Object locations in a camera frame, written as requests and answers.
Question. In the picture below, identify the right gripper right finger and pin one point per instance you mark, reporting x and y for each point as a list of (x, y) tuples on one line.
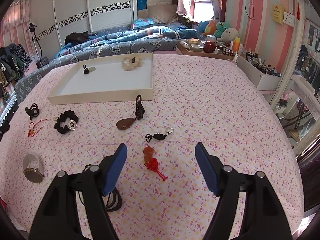
[(264, 216)]

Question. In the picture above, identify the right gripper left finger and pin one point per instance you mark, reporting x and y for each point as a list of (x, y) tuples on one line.
[(57, 215)]

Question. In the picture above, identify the red string charm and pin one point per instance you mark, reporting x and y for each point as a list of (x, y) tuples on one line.
[(35, 127)]

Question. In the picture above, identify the black scrunchie with tag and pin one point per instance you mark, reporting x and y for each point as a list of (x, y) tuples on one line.
[(66, 122)]

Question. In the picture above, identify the orange stone red knot charm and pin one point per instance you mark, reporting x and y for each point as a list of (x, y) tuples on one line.
[(152, 163)]

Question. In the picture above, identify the black claw hair clip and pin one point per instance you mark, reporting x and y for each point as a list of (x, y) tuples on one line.
[(32, 111)]

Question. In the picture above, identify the silver bell black knot charm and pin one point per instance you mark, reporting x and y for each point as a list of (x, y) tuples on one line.
[(159, 136)]

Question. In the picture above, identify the white framed mirror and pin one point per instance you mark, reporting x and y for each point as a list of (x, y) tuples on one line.
[(301, 87)]

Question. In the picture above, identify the pink floral bedsheet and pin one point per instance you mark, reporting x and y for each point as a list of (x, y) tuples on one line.
[(203, 100)]

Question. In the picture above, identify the white organizer box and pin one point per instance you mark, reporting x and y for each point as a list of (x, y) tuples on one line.
[(262, 82)]

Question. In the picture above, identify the white shallow tray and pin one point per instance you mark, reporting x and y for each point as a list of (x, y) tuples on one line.
[(103, 80)]

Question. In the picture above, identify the pile of dark clothes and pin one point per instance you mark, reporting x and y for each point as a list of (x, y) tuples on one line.
[(14, 62)]

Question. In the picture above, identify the cream lace scrunchie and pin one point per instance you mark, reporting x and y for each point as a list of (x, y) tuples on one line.
[(130, 63)]

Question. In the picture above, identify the tripod stand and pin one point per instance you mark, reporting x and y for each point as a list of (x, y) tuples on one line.
[(41, 60)]

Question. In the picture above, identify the cardboard box of cosmetics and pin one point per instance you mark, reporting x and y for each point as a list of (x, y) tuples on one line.
[(194, 47)]

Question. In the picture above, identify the orange bottle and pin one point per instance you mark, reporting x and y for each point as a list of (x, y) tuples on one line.
[(236, 45)]

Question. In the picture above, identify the red round jar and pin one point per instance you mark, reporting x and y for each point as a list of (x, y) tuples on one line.
[(209, 47)]

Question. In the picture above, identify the black clothing on bed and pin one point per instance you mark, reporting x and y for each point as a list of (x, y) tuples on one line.
[(76, 38)]

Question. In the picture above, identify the white plush toy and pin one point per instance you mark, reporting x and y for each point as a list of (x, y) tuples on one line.
[(228, 35)]

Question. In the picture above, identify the green plush toy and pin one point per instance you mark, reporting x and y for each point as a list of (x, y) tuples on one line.
[(220, 28)]

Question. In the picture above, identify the orange plush toy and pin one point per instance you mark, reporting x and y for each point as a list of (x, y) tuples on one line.
[(210, 28)]

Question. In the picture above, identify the blue plush toy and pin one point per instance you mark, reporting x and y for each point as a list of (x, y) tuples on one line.
[(201, 27)]

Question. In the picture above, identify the blue patterned quilt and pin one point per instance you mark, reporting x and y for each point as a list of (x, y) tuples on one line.
[(108, 42)]

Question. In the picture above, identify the white wardrobe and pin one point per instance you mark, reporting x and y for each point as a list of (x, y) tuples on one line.
[(55, 19)]

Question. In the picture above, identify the beige pillow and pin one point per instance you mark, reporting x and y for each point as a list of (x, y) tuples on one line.
[(163, 13)]

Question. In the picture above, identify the white wall socket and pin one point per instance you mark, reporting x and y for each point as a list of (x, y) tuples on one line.
[(289, 19)]

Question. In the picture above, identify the yellow wall sign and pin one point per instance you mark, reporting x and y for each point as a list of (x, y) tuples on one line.
[(278, 14)]

